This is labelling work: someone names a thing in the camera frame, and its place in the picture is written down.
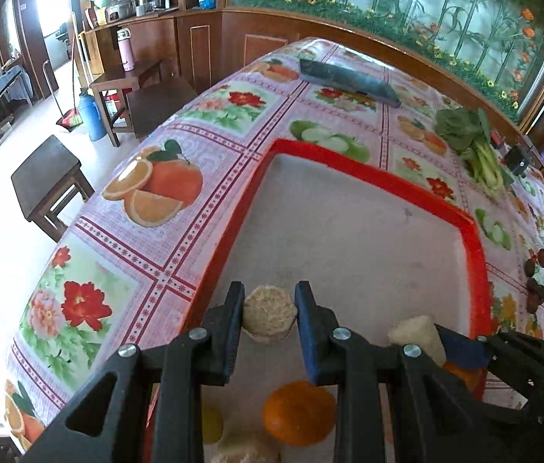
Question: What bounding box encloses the red tray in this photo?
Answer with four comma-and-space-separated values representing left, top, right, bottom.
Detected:
144, 139, 492, 463

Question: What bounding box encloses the small black box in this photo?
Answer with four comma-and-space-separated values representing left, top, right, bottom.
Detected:
504, 145, 529, 177

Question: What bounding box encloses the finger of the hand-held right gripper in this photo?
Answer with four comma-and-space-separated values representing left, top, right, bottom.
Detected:
438, 325, 544, 407

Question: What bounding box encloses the dark wooden stool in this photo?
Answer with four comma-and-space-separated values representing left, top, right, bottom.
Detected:
126, 76, 200, 143
10, 135, 95, 242

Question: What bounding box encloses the pink bottle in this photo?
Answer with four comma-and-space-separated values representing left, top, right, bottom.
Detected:
116, 28, 136, 72

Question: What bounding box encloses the green bok choy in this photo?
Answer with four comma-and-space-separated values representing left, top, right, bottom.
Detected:
435, 107, 514, 198

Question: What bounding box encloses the brown wooden side table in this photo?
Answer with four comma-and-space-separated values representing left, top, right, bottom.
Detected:
89, 58, 164, 148

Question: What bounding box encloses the green lime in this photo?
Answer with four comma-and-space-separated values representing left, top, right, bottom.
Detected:
202, 405, 224, 444

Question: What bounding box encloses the brown wooden cabinet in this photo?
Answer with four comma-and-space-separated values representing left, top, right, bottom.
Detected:
72, 7, 533, 131

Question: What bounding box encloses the flower printed tablecloth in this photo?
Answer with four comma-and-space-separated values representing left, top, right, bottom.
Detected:
4, 36, 544, 454

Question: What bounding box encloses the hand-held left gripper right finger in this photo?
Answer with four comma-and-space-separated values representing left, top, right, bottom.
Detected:
294, 280, 514, 463

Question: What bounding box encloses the red broom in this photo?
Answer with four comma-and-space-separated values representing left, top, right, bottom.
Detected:
57, 12, 84, 132

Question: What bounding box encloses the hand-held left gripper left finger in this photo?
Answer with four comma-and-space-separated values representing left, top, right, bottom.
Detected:
21, 281, 246, 463

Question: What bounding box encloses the orange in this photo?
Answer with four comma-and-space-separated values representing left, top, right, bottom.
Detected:
263, 380, 337, 447
443, 362, 487, 401

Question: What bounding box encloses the blue thermos jug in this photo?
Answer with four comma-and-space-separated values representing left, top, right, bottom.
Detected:
77, 88, 108, 142

